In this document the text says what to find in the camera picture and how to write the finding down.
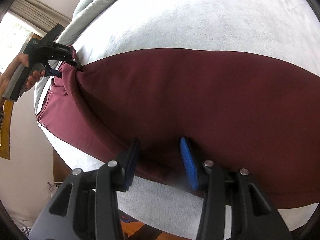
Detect maroon pants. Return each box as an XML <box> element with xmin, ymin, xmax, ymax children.
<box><xmin>37</xmin><ymin>48</ymin><xmax>319</xmax><ymax>209</ymax></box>

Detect person's left hand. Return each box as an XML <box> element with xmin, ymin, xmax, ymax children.
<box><xmin>0</xmin><ymin>53</ymin><xmax>46</xmax><ymax>95</ymax></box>

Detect wooden framed window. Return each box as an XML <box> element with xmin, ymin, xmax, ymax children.
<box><xmin>0</xmin><ymin>12</ymin><xmax>42</xmax><ymax>73</ymax></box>

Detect beige window curtain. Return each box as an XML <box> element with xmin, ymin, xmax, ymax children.
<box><xmin>9</xmin><ymin>0</ymin><xmax>71</xmax><ymax>33</ymax></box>

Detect light grey rumpled duvet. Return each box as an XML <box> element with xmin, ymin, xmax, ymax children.
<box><xmin>57</xmin><ymin>0</ymin><xmax>116</xmax><ymax>45</ymax></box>

